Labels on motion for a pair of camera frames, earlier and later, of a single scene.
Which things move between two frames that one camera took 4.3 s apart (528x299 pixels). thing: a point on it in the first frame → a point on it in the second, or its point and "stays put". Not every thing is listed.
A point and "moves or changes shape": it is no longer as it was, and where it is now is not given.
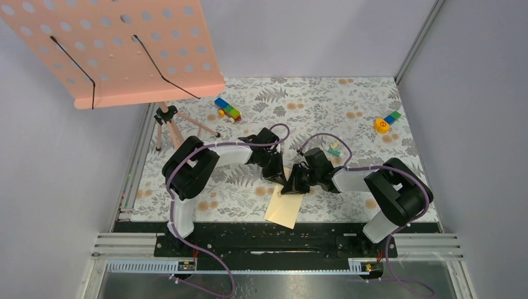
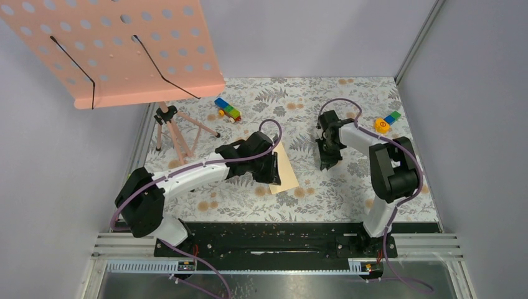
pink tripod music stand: (111, 53) stays put
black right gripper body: (314, 175) → (327, 149)
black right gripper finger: (299, 181) → (325, 162)
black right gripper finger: (302, 186) → (333, 161)
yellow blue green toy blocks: (382, 126) stays put
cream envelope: (284, 208) moves or changes shape
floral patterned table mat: (358, 121) stays put
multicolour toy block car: (233, 114) stays put
